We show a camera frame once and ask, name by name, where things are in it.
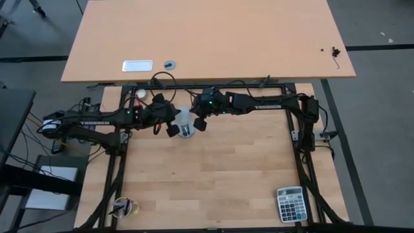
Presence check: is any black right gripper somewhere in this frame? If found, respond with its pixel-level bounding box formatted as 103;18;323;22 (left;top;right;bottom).
189;93;227;132

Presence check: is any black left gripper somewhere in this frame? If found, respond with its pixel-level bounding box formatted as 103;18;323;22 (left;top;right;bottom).
140;102;182;138

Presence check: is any chrome lamp socket clear base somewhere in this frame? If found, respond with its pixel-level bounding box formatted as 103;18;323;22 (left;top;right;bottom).
176;122;196;139

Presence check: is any silver rectangular desk plate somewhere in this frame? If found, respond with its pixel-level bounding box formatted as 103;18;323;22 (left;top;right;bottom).
122;60;154;72

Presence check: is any light wooden desk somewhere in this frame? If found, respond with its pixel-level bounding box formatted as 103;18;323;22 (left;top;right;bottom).
60;0;356;84

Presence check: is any clear round cup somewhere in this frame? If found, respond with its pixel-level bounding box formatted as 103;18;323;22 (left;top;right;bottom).
111;196;140;219

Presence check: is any small black tool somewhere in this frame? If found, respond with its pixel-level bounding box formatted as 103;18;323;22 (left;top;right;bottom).
113;199;132;216

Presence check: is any black power adapter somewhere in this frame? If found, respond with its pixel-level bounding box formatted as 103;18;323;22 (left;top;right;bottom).
50;139;64;155

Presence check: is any grey desk calculator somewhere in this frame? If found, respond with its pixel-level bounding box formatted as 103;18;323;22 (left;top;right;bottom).
276;186;308;224

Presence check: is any white flat box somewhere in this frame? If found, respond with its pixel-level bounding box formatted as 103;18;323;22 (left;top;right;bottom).
25;165;79;211

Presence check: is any small black clip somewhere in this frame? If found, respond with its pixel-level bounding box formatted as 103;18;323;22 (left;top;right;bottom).
331;46;342;70

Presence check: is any black side table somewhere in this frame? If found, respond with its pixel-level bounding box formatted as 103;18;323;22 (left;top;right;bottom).
0;87;37;164

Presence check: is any black chair leg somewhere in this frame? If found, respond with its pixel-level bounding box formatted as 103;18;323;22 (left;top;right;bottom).
27;0;47;18

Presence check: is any black looped cable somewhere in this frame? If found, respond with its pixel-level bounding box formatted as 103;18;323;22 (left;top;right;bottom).
149;71;178;104

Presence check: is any black aluminium table frame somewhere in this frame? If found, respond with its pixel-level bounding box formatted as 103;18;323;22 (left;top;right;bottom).
96;82;352;233

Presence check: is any black cable bundle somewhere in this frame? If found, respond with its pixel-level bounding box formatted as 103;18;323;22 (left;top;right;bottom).
77;151;129;230
297;155;352;226

